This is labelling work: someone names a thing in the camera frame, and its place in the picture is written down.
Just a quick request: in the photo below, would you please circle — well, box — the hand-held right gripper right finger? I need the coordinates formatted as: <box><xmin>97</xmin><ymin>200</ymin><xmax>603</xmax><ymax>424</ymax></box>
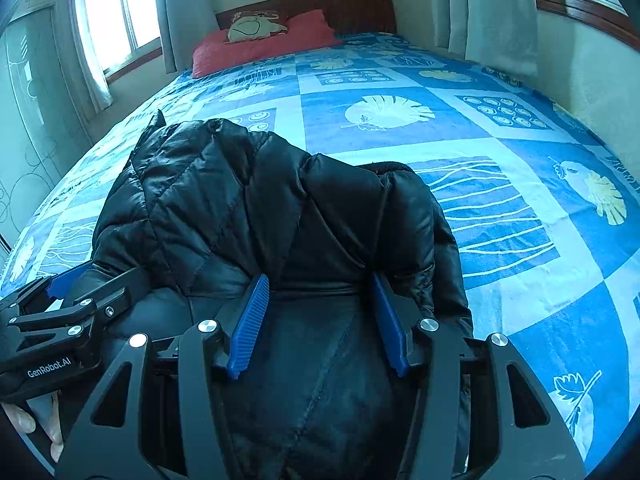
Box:
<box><xmin>368</xmin><ymin>272</ymin><xmax>587</xmax><ymax>480</ymax></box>

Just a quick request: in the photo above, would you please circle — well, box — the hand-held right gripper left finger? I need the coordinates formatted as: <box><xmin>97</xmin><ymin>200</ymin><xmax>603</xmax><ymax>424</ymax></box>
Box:
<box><xmin>55</xmin><ymin>272</ymin><xmax>272</xmax><ymax>480</ymax></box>

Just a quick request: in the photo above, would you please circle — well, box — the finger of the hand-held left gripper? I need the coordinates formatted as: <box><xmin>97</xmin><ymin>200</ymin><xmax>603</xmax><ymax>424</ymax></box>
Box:
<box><xmin>0</xmin><ymin>260</ymin><xmax>97</xmax><ymax>312</ymax></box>
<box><xmin>7</xmin><ymin>267</ymin><xmax>153</xmax><ymax>348</ymax></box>

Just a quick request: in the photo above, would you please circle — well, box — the black puffer jacket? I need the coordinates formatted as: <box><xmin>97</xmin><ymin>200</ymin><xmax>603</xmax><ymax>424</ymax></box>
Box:
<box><xmin>60</xmin><ymin>110</ymin><xmax>476</xmax><ymax>480</ymax></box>

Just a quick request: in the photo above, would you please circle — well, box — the person's left hand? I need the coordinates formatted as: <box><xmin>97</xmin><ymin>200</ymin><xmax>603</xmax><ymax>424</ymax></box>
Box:
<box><xmin>0</xmin><ymin>396</ymin><xmax>65</xmax><ymax>464</ymax></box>

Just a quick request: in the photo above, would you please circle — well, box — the blue patterned bed sheet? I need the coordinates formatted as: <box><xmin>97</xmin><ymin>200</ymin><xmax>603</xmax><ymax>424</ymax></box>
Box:
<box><xmin>0</xmin><ymin>31</ymin><xmax>640</xmax><ymax>476</ymax></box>

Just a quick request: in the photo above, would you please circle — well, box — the glass door wardrobe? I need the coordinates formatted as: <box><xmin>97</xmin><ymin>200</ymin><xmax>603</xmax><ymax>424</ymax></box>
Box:
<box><xmin>0</xmin><ymin>2</ymin><xmax>95</xmax><ymax>257</ymax></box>

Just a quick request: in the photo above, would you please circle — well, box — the white curtain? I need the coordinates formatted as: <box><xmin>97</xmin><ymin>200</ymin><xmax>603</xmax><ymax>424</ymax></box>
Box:
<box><xmin>429</xmin><ymin>0</ymin><xmax>540</xmax><ymax>64</ymax></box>
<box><xmin>152</xmin><ymin>0</ymin><xmax>217</xmax><ymax>73</ymax></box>
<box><xmin>64</xmin><ymin>0</ymin><xmax>115</xmax><ymax>113</ymax></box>

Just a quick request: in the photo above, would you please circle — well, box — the red printed pillow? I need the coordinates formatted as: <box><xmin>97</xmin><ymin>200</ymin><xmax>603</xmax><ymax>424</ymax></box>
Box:
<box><xmin>191</xmin><ymin>9</ymin><xmax>347</xmax><ymax>80</ymax></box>

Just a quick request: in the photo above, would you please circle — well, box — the white framed window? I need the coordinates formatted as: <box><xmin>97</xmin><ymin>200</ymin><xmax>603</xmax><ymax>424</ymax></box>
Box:
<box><xmin>80</xmin><ymin>0</ymin><xmax>163</xmax><ymax>83</ymax></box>

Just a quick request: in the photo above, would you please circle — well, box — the dark wooden headboard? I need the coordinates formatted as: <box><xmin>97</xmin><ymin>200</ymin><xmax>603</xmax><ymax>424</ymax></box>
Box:
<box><xmin>215</xmin><ymin>0</ymin><xmax>399</xmax><ymax>37</ymax></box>

